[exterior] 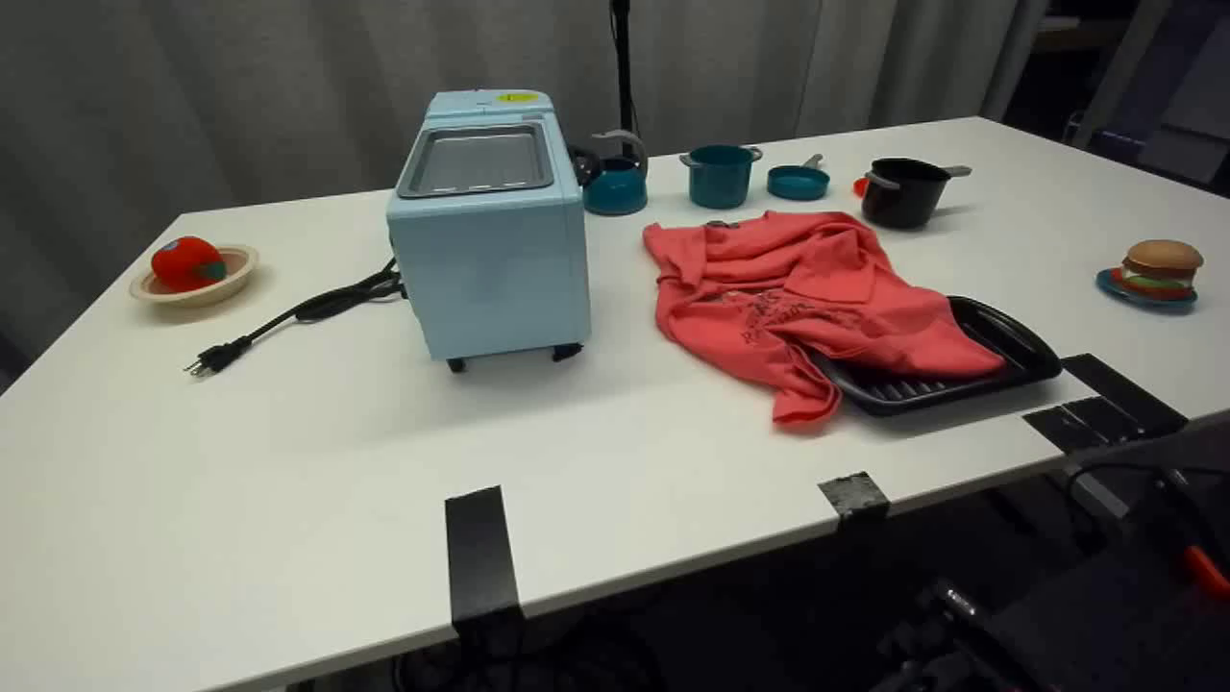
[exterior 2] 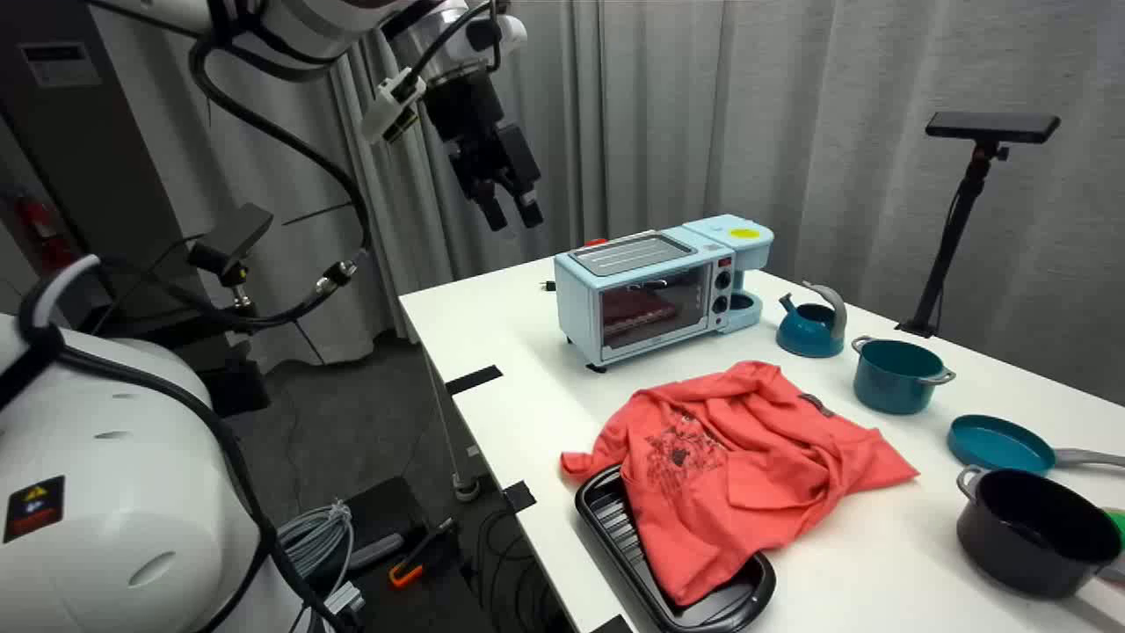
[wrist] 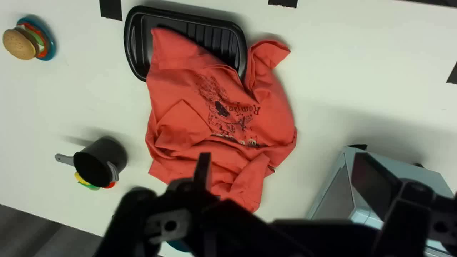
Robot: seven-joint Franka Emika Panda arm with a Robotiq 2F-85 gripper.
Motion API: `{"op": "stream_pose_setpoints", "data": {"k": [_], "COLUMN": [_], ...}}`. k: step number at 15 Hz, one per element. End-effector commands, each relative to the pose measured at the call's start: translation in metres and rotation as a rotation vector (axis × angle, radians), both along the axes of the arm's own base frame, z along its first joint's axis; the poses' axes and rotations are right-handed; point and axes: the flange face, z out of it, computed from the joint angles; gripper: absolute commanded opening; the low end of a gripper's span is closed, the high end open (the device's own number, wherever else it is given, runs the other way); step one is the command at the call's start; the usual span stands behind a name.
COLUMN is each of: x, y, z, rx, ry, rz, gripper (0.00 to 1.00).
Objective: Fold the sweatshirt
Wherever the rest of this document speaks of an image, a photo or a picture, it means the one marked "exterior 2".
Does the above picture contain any grey coiled cable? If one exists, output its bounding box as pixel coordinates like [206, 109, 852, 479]
[273, 498, 358, 603]

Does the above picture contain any teal pot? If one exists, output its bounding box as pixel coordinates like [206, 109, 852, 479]
[852, 336, 957, 414]

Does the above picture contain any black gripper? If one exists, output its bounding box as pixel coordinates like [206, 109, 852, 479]
[424, 75, 545, 231]

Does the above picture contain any orange handled tool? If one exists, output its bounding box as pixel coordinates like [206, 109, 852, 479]
[387, 516, 456, 592]

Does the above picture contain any coral red sweatshirt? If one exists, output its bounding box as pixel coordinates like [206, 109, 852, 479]
[560, 361, 917, 603]

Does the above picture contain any light blue toaster oven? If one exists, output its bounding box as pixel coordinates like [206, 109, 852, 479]
[552, 215, 772, 369]

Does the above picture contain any teal frying pan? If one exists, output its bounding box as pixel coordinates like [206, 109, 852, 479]
[944, 414, 1125, 475]

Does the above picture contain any black ribbed tray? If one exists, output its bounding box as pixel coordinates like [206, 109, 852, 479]
[573, 467, 777, 633]

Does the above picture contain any black camera stand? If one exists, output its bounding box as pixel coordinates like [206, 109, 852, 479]
[899, 114, 1062, 336]

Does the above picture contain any black saucepan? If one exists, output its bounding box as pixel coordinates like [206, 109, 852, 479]
[957, 467, 1122, 597]

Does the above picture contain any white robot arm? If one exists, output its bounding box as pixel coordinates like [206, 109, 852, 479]
[0, 0, 541, 633]

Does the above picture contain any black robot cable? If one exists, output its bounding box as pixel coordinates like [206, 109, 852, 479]
[185, 31, 378, 346]

